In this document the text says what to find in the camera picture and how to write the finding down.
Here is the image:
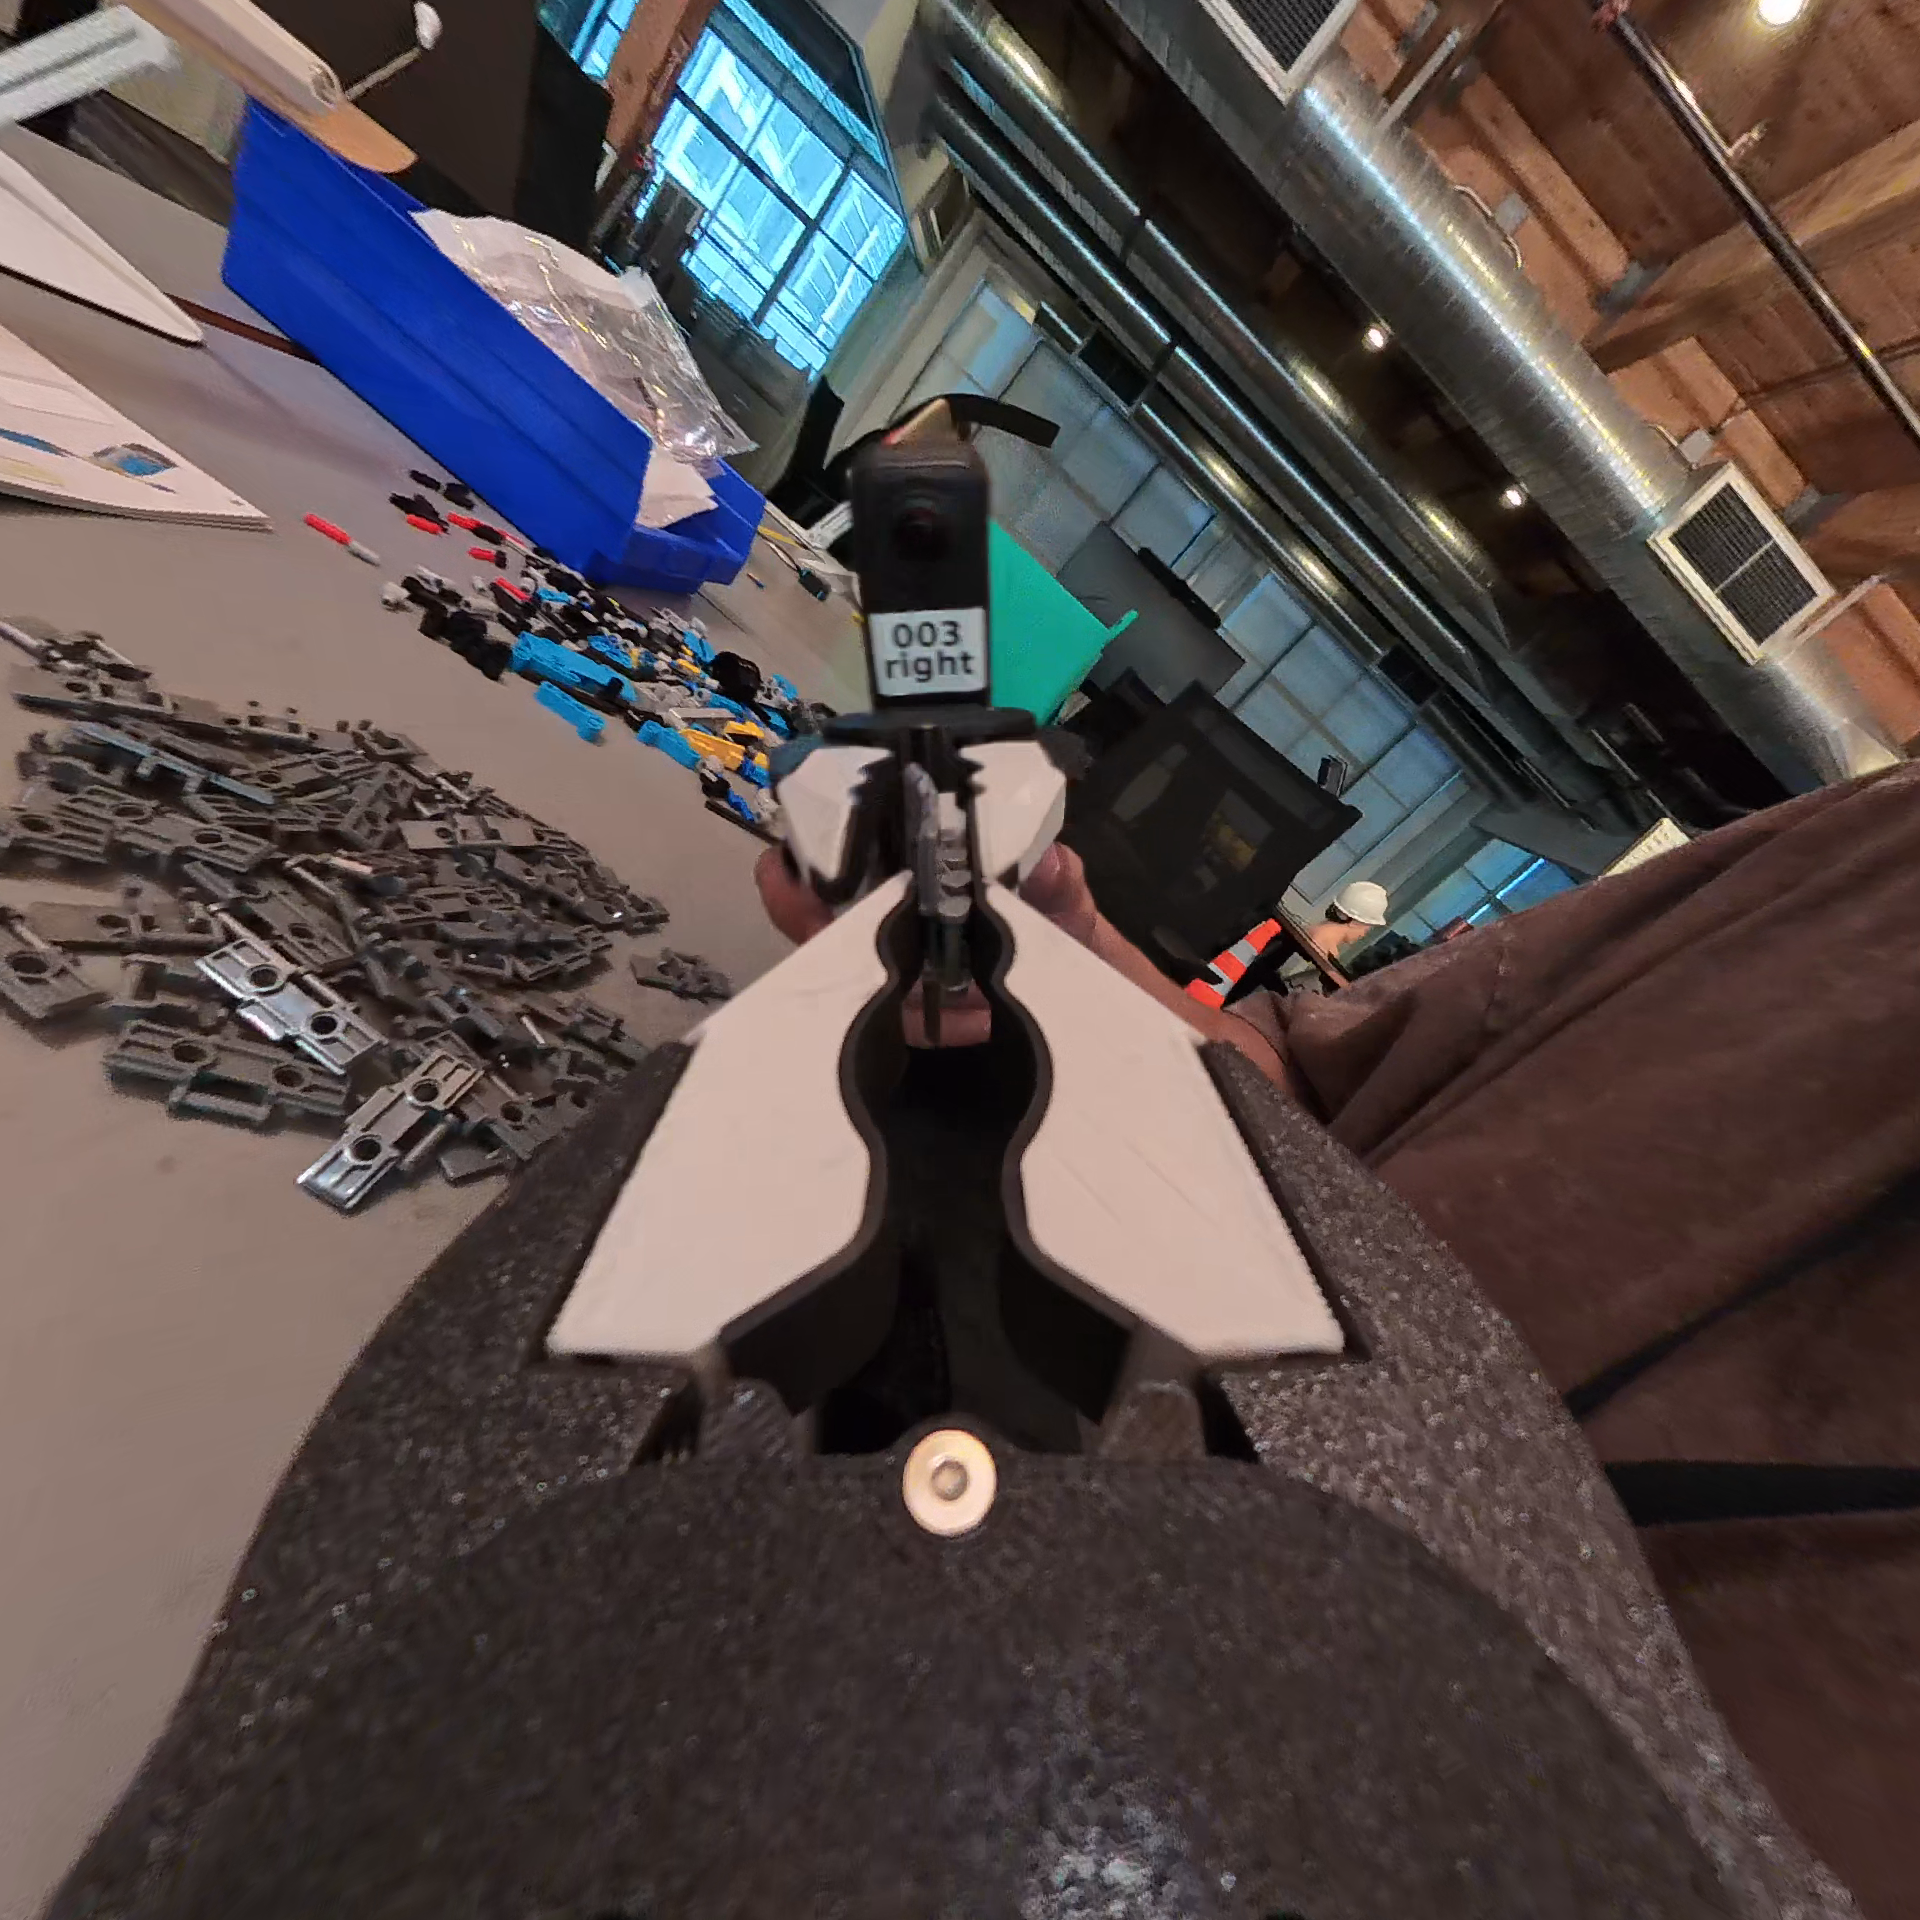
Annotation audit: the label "wooden post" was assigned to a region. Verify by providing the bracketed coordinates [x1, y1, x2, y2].
[596, 0, 725, 170]

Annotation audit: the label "black partition panel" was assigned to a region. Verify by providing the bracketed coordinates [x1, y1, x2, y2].
[342, 0, 606, 231]

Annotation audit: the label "white vent grille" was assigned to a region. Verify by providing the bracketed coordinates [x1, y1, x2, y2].
[1648, 463, 1843, 666]
[1190, 0, 1363, 103]

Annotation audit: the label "heap of mixed coloured bricks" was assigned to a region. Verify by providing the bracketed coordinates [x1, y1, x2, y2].
[379, 547, 836, 829]

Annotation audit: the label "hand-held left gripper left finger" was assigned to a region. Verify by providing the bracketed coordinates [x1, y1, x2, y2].
[546, 877, 922, 1369]

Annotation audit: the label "orange striped safety cone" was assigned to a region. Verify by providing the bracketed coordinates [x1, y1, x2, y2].
[1181, 915, 1287, 1010]

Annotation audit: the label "silver ventilation duct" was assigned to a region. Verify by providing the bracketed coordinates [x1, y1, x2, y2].
[911, 0, 1920, 801]

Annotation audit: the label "black equipment case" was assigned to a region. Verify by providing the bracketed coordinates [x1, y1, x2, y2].
[1076, 682, 1363, 941]

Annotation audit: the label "scattered black and red pins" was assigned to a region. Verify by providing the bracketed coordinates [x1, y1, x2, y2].
[299, 468, 531, 568]

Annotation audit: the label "pile of grey track links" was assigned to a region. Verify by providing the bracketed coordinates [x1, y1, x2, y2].
[0, 620, 736, 1217]

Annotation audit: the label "clear plastic bags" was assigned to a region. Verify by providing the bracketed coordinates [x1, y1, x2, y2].
[412, 209, 760, 531]

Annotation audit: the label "blue plastic bin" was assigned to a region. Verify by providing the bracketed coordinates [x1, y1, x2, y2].
[222, 97, 770, 592]

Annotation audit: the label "grey desk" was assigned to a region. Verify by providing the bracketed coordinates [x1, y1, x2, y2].
[0, 120, 848, 1920]

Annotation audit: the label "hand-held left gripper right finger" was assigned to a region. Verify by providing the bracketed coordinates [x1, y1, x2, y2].
[982, 884, 1346, 1367]

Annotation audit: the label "open instruction booklet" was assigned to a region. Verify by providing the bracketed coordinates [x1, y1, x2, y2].
[0, 321, 274, 531]

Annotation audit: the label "person's right hand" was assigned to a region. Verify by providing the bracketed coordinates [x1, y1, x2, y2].
[754, 840, 1223, 1051]

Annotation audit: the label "large paned window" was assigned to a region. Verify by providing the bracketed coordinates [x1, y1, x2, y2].
[540, 0, 911, 380]

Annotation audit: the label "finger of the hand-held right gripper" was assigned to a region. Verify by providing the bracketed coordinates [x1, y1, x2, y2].
[963, 745, 1069, 889]
[779, 745, 887, 909]

